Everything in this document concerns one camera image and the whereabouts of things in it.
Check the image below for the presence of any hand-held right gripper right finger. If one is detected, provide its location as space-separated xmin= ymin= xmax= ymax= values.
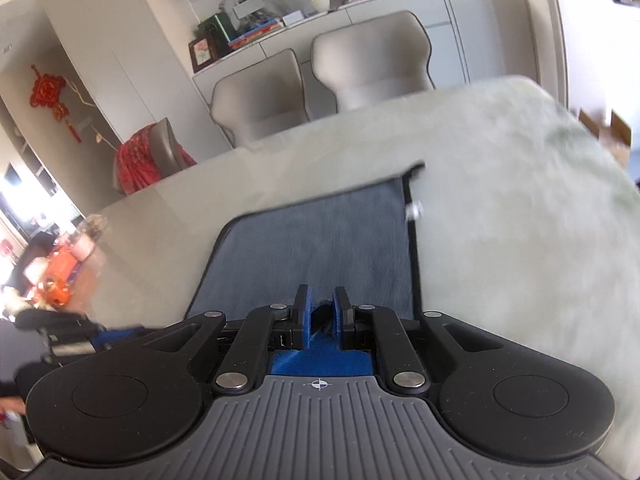
xmin=333 ymin=285 xmax=501 ymax=395

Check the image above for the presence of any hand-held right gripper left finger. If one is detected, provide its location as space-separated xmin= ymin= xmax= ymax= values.
xmin=149 ymin=284 xmax=314 ymax=395

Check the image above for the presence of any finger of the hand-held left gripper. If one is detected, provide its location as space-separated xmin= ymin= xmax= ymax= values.
xmin=91 ymin=326 xmax=151 ymax=355

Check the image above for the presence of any grey-blue towel with black trim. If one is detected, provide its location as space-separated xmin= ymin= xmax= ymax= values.
xmin=186 ymin=161 xmax=427 ymax=333

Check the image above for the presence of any orange object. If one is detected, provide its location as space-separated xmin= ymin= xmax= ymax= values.
xmin=36 ymin=252 xmax=81 ymax=308

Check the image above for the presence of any chair draped with red cloth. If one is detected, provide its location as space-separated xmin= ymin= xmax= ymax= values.
xmin=113 ymin=117 xmax=199 ymax=196

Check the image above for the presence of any beige upholstered chair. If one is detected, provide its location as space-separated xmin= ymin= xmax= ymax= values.
xmin=210 ymin=48 xmax=312 ymax=149
xmin=310 ymin=10 xmax=436 ymax=114

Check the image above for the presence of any dark framed picture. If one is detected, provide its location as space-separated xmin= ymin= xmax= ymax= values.
xmin=188 ymin=36 xmax=217 ymax=74

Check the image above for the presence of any stack of colourful books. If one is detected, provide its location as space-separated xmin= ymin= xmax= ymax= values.
xmin=228 ymin=18 xmax=285 ymax=51

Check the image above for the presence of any tall white wardrobe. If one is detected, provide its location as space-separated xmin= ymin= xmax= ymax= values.
xmin=37 ymin=0 xmax=234 ymax=150

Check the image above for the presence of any green box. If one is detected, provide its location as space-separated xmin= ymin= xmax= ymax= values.
xmin=198 ymin=13 xmax=236 ymax=57

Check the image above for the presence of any white sideboard cabinet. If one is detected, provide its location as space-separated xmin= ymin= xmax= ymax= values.
xmin=191 ymin=0 xmax=472 ymax=123

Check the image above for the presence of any cardboard box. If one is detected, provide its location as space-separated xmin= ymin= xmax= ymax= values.
xmin=578 ymin=108 xmax=634 ymax=167

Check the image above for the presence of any red knot wall ornament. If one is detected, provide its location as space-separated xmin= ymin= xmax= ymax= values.
xmin=29 ymin=64 xmax=82 ymax=144

